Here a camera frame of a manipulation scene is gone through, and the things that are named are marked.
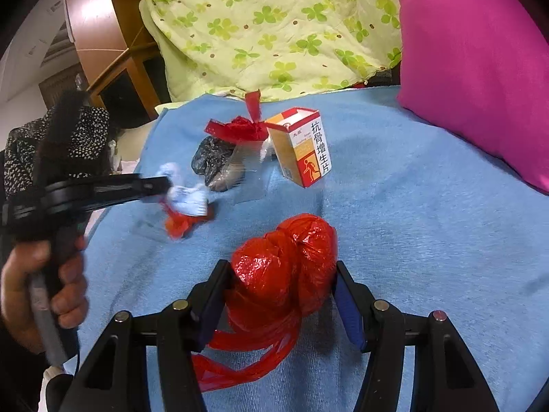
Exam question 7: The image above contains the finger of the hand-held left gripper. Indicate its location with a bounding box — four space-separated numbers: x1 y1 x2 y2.
86 174 174 207

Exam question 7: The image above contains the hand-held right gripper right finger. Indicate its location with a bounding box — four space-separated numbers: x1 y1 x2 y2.
332 261 500 412

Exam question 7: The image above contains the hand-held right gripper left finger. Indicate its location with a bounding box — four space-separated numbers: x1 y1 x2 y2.
58 260 234 412

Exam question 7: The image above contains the white and red small bag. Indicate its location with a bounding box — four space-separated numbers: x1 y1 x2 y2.
155 162 212 218

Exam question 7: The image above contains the small red plastic scrap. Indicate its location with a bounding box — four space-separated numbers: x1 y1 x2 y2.
164 205 216 240

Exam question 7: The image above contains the large red plastic bag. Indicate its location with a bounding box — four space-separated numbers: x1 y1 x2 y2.
193 213 338 392

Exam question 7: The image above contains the black plastic bag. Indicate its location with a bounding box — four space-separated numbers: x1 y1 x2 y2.
191 135 248 192

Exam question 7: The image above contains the clear plastic packaging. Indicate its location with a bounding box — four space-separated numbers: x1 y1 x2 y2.
234 150 270 203

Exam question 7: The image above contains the orange and white medicine box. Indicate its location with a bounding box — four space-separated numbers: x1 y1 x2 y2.
265 107 334 188

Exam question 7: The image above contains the person's left hand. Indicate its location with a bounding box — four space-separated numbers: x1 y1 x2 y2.
0 238 89 345

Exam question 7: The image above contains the black dotted cloth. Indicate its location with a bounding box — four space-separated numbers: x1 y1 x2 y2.
4 105 113 190

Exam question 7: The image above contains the blue blanket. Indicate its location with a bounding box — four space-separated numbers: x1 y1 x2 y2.
75 83 549 412

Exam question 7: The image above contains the red tied plastic bag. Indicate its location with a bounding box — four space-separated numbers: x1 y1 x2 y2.
205 89 270 143

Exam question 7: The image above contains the white plastic wad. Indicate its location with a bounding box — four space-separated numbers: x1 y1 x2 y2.
258 135 277 164

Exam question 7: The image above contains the green floral quilt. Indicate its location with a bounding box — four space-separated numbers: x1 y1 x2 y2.
139 0 404 104

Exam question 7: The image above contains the magenta pillow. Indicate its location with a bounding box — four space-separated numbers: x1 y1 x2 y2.
395 0 549 195

